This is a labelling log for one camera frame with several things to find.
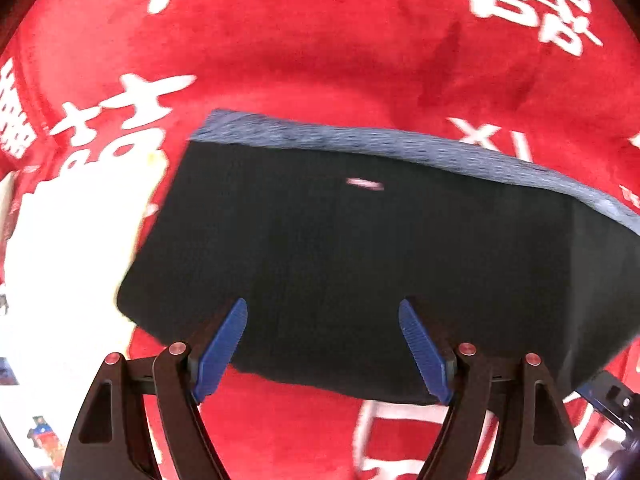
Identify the black pants blue patterned waistband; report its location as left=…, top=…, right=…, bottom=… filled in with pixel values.
left=116, top=108, right=640, bottom=406

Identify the red printed blanket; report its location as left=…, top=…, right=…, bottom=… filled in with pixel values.
left=0, top=0, right=640, bottom=480

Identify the small colourful object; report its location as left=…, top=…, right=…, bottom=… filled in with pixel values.
left=27, top=414, right=60, bottom=457

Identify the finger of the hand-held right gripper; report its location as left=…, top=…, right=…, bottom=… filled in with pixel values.
left=575, top=370, right=640, bottom=428

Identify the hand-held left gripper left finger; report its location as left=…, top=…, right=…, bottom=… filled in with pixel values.
left=60, top=298, right=248, bottom=480

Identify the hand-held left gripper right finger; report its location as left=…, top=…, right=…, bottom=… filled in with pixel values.
left=398, top=297, right=586, bottom=480

